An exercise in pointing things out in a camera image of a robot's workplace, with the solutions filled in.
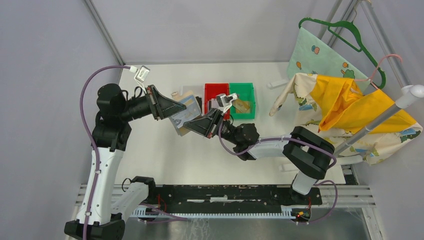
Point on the yellow cloth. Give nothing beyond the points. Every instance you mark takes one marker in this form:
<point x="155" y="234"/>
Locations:
<point x="344" y="106"/>

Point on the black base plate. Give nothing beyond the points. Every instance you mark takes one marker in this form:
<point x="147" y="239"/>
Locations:
<point x="229" y="199"/>

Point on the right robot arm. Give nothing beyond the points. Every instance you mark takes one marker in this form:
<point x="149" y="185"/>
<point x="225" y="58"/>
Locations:
<point x="308" y="152"/>

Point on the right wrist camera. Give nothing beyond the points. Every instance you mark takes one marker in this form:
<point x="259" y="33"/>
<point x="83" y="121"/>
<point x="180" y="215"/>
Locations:
<point x="225" y="101"/>

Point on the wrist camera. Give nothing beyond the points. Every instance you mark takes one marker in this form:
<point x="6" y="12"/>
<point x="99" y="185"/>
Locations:
<point x="140" y="74"/>
<point x="225" y="101"/>

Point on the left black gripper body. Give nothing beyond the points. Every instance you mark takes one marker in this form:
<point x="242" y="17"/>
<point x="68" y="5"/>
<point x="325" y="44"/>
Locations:
<point x="152" y="99"/>

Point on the gold card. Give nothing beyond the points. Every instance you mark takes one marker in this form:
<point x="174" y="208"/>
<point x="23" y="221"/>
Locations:
<point x="241" y="107"/>

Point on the dinosaur print cloth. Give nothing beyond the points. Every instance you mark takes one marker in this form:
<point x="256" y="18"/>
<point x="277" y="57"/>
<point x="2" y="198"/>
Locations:
<point x="375" y="147"/>

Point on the green clothes hanger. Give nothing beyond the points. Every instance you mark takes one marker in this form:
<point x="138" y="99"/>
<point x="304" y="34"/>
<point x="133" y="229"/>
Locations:
<point x="357" y="36"/>

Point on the black cards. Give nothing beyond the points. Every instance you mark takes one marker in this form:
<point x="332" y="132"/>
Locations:
<point x="199" y="101"/>

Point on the white plastic bin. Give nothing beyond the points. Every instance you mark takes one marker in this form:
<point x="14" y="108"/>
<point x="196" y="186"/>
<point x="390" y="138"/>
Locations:
<point x="197" y="90"/>

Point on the green patterned cloth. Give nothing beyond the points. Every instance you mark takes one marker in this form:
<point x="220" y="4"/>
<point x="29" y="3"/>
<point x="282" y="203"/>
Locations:
<point x="312" y="56"/>

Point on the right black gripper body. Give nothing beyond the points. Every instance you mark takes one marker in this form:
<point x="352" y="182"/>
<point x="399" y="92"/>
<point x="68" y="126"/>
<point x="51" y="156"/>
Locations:
<point x="218" y="127"/>

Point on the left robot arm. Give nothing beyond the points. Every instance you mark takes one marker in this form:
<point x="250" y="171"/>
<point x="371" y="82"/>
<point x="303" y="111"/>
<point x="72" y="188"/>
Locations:
<point x="99" y="218"/>

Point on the green plastic bin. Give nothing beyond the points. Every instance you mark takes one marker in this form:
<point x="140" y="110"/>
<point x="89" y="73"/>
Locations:
<point x="246" y="93"/>

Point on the beige card holder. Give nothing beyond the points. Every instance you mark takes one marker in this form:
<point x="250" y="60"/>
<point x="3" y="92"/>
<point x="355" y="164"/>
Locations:
<point x="191" y="112"/>

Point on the red plastic bin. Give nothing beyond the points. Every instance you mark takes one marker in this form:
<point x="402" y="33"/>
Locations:
<point x="211" y="90"/>

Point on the clear plastic box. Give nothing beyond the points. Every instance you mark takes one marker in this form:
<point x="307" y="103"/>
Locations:
<point x="277" y="84"/>

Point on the metal rack pole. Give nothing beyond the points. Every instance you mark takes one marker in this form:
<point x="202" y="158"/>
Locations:
<point x="410" y="95"/>

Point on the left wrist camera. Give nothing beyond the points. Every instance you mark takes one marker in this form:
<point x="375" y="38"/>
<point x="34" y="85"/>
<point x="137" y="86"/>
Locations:
<point x="140" y="74"/>

